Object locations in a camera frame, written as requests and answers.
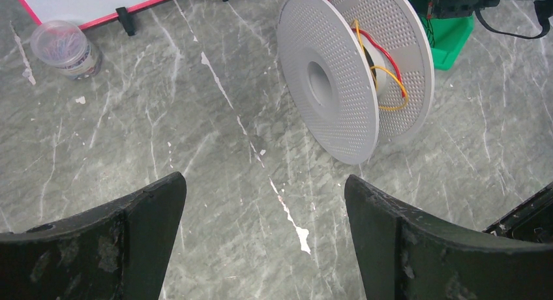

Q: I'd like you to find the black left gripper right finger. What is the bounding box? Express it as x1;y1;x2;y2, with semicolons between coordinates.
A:
344;175;552;299

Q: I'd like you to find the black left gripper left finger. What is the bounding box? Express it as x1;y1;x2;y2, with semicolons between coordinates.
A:
1;172;187;299

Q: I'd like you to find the white perforated cable spool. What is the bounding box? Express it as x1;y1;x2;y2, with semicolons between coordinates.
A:
276;0;435;164

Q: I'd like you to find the green plastic bin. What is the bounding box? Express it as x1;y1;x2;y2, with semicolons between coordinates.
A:
415;10;474;70

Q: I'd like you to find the clear jar of clips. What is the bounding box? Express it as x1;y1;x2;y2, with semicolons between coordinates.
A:
30;20;101;80

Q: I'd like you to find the red framed whiteboard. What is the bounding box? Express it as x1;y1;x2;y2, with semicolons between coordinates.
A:
18;0;168;36

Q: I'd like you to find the red wire on spool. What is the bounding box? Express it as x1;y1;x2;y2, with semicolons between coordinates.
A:
351;27;407;98

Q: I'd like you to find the yellow wire on spool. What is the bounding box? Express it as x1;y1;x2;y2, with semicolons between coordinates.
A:
351;19;410;112

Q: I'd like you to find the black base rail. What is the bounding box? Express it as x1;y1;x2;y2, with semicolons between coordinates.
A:
483;183;552;244

